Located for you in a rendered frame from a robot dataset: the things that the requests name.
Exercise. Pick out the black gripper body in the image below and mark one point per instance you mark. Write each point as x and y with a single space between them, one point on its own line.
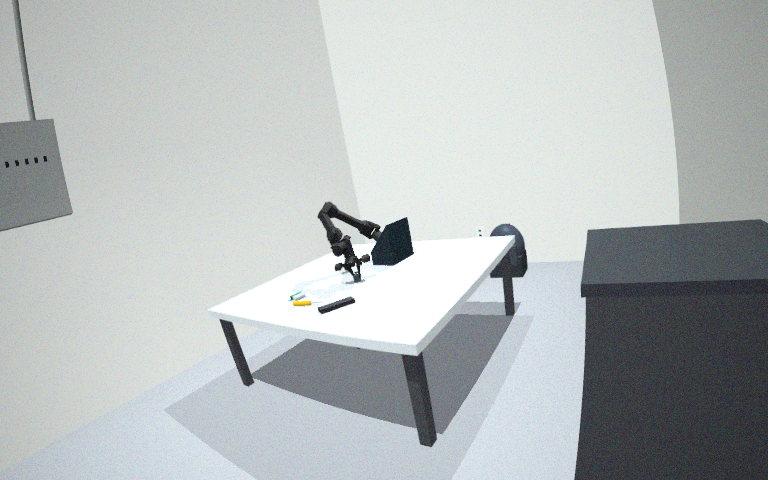
364 258

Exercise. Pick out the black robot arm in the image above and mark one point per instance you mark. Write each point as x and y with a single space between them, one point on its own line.
334 235

